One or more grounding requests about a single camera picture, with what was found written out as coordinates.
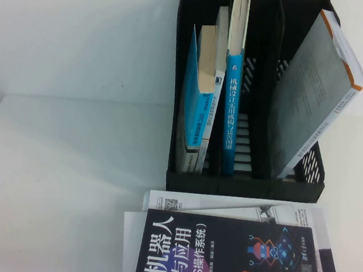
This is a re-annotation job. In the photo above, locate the dark mobile robot ROS book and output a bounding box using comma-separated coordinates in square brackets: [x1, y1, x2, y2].
[133, 206, 334, 272]

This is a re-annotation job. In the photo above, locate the thin white spine book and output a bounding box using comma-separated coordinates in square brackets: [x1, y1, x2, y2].
[195, 5, 233, 174]

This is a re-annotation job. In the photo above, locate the white book with QR code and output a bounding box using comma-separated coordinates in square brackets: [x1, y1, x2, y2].
[136, 186, 362, 272]

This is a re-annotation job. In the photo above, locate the grey book with orange trim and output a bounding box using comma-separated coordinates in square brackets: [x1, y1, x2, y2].
[263, 4, 363, 188]

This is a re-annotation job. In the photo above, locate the black plastic book stand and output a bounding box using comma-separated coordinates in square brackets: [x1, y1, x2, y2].
[158, 0, 345, 207]

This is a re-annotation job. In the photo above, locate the blue spine hardcover book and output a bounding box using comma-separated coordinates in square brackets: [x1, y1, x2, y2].
[213, 0, 252, 177]

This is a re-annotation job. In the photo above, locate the cyan paperback book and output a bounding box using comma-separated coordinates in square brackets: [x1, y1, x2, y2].
[172, 23, 222, 175]

